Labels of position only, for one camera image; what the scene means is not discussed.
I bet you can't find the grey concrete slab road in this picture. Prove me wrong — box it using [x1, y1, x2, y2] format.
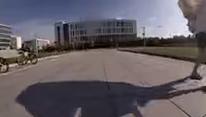
[0, 43, 206, 117]

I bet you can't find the large grey glass building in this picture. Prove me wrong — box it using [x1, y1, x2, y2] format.
[53, 17, 138, 51]

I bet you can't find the street lamp pole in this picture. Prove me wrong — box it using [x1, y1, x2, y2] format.
[141, 26, 147, 47]

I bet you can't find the dark stone kerb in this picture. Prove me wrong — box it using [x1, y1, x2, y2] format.
[117, 44, 200, 67]

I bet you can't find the distant row of trees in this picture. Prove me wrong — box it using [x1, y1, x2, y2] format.
[136, 33, 200, 49]

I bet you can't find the low white building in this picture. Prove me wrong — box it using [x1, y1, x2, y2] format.
[22, 37, 52, 53]

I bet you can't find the green grass lawn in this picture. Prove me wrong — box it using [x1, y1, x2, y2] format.
[119, 43, 206, 67]

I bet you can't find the bicycle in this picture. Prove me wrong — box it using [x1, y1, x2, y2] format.
[16, 47, 39, 66]
[0, 50, 11, 74]

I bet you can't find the person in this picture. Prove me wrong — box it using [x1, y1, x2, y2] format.
[178, 0, 206, 89]

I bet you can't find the white striped building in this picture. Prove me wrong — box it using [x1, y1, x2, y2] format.
[0, 19, 23, 52]

